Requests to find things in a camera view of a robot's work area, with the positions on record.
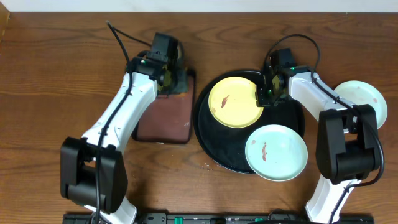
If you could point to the round black tray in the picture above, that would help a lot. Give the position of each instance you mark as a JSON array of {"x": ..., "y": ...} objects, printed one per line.
[{"x": 225, "y": 145}]

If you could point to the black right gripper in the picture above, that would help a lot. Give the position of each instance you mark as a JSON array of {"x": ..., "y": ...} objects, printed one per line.
[{"x": 261, "y": 101}]

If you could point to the light green plate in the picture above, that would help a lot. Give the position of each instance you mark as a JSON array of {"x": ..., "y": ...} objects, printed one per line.
[
  {"x": 362, "y": 93},
  {"x": 276, "y": 153}
]

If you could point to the yellow plate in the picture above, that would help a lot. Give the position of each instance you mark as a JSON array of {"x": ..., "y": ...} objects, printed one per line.
[{"x": 232, "y": 102}]

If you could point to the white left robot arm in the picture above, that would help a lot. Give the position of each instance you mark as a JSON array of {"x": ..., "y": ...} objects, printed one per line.
[{"x": 92, "y": 170}]

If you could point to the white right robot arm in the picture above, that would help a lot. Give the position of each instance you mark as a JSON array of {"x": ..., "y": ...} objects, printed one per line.
[{"x": 349, "y": 153}]

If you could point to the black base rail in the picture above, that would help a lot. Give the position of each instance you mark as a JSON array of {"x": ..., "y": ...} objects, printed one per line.
[{"x": 275, "y": 217}]

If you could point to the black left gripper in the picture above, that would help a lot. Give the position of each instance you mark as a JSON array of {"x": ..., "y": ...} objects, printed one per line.
[{"x": 175, "y": 81}]

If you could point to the black rectangular water tray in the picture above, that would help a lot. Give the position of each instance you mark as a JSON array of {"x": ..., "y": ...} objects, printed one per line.
[{"x": 168, "y": 119}]

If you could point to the green and yellow sponge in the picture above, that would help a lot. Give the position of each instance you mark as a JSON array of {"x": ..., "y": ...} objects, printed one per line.
[{"x": 165, "y": 81}]

